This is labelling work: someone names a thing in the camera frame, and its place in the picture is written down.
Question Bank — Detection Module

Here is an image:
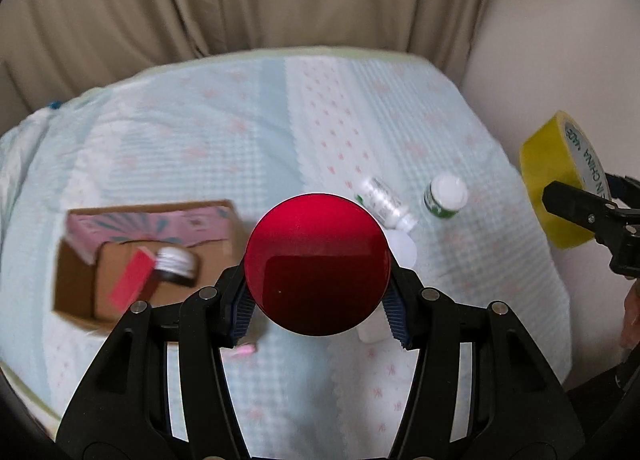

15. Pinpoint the person's right hand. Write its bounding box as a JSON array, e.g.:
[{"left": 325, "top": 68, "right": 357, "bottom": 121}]
[{"left": 619, "top": 284, "right": 640, "bottom": 352}]

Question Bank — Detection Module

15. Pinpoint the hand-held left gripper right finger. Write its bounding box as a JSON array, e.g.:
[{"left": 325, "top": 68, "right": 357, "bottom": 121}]
[{"left": 382, "top": 267, "right": 587, "bottom": 460}]

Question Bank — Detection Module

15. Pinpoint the red small box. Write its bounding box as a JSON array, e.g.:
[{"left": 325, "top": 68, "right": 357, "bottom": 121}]
[{"left": 108, "top": 247, "right": 157, "bottom": 311}]

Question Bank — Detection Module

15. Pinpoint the dark jar with white label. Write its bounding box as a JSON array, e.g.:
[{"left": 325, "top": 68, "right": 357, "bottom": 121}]
[{"left": 151, "top": 246, "right": 198, "bottom": 287}]

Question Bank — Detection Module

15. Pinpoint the green bottle with white cap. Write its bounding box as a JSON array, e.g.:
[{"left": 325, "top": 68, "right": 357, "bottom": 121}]
[{"left": 423, "top": 175, "right": 469, "bottom": 219}]

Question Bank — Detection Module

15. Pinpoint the pink patterned box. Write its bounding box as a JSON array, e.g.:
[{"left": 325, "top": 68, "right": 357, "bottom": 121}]
[{"left": 66, "top": 205, "right": 232, "bottom": 265}]

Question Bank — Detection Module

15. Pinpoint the clear bottle with green label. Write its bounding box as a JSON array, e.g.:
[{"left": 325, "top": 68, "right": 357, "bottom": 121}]
[{"left": 355, "top": 177, "right": 418, "bottom": 231}]

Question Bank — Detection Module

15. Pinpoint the cardboard box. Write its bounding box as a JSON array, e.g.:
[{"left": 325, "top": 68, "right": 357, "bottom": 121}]
[{"left": 52, "top": 199, "right": 251, "bottom": 333}]

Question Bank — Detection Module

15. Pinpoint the white plastic bottle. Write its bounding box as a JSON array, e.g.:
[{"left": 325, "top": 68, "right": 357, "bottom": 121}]
[{"left": 357, "top": 230, "right": 418, "bottom": 345}]

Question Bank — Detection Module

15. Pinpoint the yellow tape roll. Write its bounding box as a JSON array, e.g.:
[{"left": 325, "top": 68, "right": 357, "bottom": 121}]
[{"left": 518, "top": 110, "right": 617, "bottom": 251}]

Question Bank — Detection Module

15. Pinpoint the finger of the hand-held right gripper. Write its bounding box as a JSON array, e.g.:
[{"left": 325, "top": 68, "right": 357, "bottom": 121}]
[
  {"left": 542, "top": 181, "right": 618, "bottom": 243},
  {"left": 604, "top": 172, "right": 640, "bottom": 208}
]

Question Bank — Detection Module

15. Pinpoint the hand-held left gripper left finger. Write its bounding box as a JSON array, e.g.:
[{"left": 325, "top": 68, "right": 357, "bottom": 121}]
[{"left": 55, "top": 265, "right": 262, "bottom": 460}]

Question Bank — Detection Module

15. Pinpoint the light blue printed blanket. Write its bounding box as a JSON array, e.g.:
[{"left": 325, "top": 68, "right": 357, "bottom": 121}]
[{"left": 0, "top": 46, "right": 573, "bottom": 441}]

